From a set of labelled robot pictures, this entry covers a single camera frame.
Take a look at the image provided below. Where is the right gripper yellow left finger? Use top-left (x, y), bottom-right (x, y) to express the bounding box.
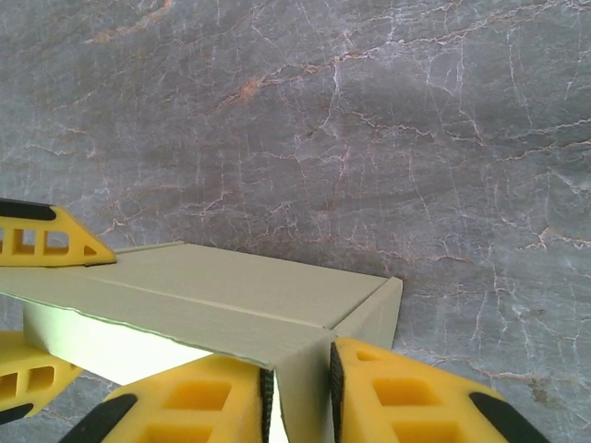
top-left (57, 353), bottom-right (276, 443)

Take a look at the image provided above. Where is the light green paper box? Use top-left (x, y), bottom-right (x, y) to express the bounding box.
top-left (0, 242), bottom-right (404, 443)

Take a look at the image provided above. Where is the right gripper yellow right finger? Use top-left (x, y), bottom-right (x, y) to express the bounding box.
top-left (328, 336), bottom-right (553, 443)

